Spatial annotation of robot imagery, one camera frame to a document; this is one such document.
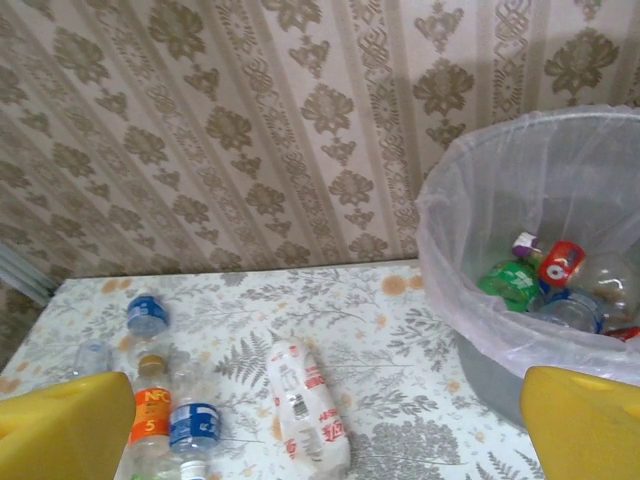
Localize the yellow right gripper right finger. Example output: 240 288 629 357
519 365 640 480

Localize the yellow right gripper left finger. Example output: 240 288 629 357
0 370 137 480

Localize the orange label bottle gold cap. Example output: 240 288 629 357
127 354 174 480

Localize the crushed blue label bottle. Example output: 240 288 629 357
537 289 609 334

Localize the blue label bottle white cap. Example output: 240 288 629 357
168 399 224 480

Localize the small red label bottle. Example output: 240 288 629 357
537 239 586 290

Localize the green soda bottle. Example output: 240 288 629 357
477 258 541 312

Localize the purple cap small bottle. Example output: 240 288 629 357
510 231 544 261

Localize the white wrap bottle red cap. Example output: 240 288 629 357
264 337 352 476

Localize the grey mesh waste bin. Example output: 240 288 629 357
414 107 640 431

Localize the blue label water bottle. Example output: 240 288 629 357
125 292 170 341

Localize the floral table cover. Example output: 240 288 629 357
0 259 546 480

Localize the aluminium frame post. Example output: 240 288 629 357
0 242 59 301

